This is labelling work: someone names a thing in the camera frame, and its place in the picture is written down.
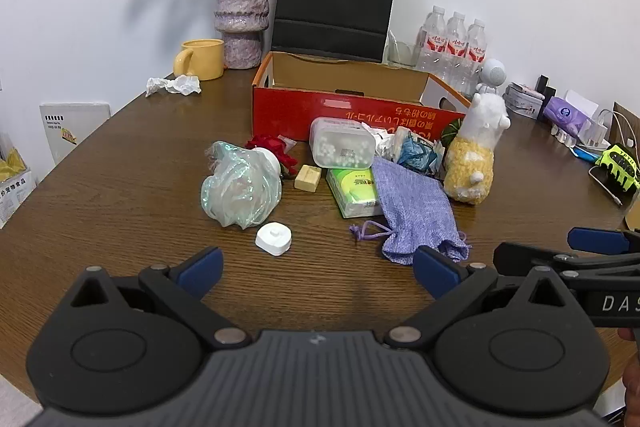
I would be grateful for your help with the clear water bottle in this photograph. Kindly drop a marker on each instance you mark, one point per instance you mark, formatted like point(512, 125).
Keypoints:
point(455, 47)
point(476, 54)
point(432, 39)

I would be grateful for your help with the mottled purple vase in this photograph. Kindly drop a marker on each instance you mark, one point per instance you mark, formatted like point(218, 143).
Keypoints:
point(242, 17)

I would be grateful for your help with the green black glove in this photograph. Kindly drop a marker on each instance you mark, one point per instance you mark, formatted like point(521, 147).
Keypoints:
point(620, 167)

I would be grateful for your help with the green striped ball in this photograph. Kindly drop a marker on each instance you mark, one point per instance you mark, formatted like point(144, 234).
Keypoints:
point(452, 134)

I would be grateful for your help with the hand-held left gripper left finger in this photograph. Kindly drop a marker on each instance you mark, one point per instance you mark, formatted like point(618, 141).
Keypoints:
point(201, 268)

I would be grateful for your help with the small black box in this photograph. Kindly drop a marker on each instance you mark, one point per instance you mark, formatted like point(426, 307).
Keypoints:
point(545, 89)

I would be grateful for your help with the white charger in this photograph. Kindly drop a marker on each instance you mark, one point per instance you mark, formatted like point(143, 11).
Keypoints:
point(597, 129)

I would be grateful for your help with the red cardboard box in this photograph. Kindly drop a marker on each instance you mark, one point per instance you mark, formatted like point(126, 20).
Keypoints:
point(295, 112)

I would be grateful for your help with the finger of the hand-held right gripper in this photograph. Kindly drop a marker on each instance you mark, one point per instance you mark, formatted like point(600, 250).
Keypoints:
point(520, 255)
point(595, 240)

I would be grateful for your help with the person's right hand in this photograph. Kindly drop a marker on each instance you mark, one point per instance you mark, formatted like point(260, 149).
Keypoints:
point(631, 387)

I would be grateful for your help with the clear glass cup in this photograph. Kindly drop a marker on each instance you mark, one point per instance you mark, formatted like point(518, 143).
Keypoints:
point(402, 54)

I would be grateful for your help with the red artificial rose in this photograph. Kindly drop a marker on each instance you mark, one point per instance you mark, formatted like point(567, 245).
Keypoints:
point(267, 144)

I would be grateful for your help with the small white plastic puck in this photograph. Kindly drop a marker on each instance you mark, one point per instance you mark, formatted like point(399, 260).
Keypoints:
point(273, 239)

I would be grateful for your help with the crumpled white tissue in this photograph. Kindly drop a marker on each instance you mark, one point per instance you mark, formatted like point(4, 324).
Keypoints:
point(177, 85)

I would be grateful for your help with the white yellow alpaca plush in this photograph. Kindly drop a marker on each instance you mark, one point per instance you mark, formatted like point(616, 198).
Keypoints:
point(470, 167)

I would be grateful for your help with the white flat box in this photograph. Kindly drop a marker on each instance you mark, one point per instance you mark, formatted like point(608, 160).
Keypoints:
point(75, 132)

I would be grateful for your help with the white robot toy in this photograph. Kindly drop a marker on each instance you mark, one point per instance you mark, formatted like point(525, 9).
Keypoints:
point(492, 74)

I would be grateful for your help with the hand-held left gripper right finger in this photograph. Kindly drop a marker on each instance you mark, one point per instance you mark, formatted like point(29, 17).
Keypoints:
point(437, 269)

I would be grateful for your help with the yellow soap block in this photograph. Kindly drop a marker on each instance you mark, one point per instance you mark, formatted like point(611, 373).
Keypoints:
point(307, 178)

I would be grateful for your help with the blue plastic wrapper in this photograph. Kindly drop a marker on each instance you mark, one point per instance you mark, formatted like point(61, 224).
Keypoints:
point(415, 152)

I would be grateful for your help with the green tissue pack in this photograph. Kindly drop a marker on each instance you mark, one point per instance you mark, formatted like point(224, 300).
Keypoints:
point(352, 193)

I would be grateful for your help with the clear plastic swab container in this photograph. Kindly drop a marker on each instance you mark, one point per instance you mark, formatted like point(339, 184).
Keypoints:
point(340, 147)

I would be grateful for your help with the crumpled white paper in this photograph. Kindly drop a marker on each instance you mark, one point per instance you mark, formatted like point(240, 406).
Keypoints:
point(382, 139)

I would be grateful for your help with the white carton with yellow bag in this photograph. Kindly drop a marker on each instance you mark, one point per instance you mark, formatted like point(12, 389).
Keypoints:
point(15, 192)

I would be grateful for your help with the small printed tin box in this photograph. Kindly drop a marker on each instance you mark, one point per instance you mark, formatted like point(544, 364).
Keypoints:
point(522, 102)

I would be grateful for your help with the iridescent plastic bag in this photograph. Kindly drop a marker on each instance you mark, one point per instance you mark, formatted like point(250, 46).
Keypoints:
point(240, 187)

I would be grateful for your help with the yellow mug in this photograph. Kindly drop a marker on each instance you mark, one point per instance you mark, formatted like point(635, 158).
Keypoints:
point(202, 59)

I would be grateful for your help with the purple tissue pack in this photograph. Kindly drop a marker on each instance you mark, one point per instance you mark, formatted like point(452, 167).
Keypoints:
point(565, 116)

